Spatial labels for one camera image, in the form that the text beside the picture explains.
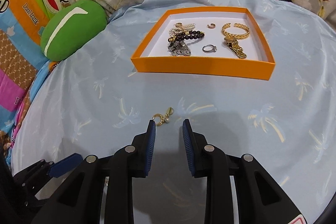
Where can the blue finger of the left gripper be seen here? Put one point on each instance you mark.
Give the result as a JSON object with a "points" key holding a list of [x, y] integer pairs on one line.
{"points": [[65, 165]]}

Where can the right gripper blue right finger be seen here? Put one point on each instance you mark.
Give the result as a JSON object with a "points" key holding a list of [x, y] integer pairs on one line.
{"points": [[195, 152]]}

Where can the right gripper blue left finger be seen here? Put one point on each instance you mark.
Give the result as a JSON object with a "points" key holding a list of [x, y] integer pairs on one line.
{"points": [[144, 148]]}

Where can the gold pearl pendant earring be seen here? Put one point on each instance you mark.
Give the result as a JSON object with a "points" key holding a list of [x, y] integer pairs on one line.
{"points": [[161, 119]]}

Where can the silver wrist watch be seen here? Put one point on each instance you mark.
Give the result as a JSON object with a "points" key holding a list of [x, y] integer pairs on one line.
{"points": [[179, 48]]}

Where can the gold wrist watch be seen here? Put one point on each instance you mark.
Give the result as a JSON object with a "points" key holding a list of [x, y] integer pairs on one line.
{"points": [[233, 45]]}

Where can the gold hoop earring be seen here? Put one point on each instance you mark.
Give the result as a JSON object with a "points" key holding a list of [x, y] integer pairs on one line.
{"points": [[211, 26]]}

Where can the orange jewelry tray box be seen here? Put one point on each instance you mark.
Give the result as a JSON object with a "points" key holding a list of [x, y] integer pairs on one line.
{"points": [[209, 55]]}

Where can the light blue palm-print sheet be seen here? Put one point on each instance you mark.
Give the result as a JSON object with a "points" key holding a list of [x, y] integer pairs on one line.
{"points": [[95, 102]]}

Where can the pearl gold brooch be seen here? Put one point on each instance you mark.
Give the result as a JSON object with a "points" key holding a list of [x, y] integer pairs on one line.
{"points": [[179, 28]]}

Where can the green plush pillow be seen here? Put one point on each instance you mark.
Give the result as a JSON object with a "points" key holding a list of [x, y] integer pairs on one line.
{"points": [[71, 28]]}

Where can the colourful cartoon monkey bedsheet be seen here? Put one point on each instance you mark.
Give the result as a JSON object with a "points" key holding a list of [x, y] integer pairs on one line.
{"points": [[22, 24]]}

